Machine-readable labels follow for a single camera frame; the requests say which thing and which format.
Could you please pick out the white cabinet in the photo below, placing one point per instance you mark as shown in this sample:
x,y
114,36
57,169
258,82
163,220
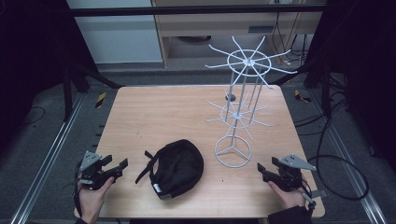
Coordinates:
x,y
118,37

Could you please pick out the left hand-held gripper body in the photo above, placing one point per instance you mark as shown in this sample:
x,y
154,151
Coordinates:
x,y
91,169

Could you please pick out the person's left hand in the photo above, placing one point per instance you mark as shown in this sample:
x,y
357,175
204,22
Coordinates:
x,y
93,199

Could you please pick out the black round table grommet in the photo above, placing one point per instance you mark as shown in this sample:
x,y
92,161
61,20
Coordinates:
x,y
230,97

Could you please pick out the aluminium floor rail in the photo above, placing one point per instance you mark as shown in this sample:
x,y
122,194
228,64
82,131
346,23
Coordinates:
x,y
46,161
348,161

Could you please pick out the black metal stand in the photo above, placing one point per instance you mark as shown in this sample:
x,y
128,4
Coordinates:
x,y
325,90
67,90

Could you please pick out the black horizontal bar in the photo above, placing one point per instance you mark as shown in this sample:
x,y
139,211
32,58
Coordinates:
x,y
186,10

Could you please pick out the dark curtain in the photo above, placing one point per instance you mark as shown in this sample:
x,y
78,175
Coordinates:
x,y
28,62
364,68

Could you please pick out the yellow black striped tape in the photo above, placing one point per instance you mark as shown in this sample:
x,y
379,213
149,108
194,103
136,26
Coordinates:
x,y
100,100
301,96

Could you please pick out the wooden desk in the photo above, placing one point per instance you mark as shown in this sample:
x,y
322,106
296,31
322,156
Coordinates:
x,y
218,23

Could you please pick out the person's right hand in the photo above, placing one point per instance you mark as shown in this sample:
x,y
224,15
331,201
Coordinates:
x,y
288,196

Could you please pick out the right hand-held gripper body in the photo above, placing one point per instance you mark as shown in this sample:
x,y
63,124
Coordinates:
x,y
289,174

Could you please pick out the black cap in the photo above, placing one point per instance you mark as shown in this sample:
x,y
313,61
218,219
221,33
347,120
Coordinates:
x,y
180,169

